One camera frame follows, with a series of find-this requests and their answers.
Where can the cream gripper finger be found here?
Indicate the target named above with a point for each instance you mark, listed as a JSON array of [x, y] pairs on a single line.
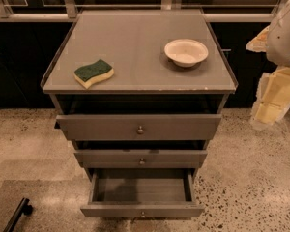
[[272, 96], [259, 42]]

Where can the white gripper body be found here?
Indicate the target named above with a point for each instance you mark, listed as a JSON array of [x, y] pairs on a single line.
[[284, 39]]

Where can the white bowl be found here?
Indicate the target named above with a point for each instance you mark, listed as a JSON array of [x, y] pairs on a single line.
[[186, 52]]

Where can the green and yellow sponge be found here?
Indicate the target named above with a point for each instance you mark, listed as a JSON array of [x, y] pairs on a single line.
[[94, 73]]

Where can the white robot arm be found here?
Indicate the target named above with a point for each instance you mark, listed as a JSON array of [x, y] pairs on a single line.
[[273, 92]]

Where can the grey drawer cabinet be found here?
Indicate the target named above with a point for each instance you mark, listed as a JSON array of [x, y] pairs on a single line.
[[145, 80]]

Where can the grey bottom drawer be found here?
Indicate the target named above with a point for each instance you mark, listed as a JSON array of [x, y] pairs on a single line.
[[142, 193]]

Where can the grey drawer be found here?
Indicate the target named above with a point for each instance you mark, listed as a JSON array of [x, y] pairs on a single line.
[[142, 193], [140, 158], [139, 127]]

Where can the grey middle drawer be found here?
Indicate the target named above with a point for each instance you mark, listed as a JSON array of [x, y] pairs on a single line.
[[140, 158]]

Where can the grey top drawer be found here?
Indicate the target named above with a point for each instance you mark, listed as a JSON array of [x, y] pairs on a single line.
[[139, 127]]

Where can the black bar on floor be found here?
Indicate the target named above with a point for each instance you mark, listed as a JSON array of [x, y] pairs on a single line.
[[23, 208]]

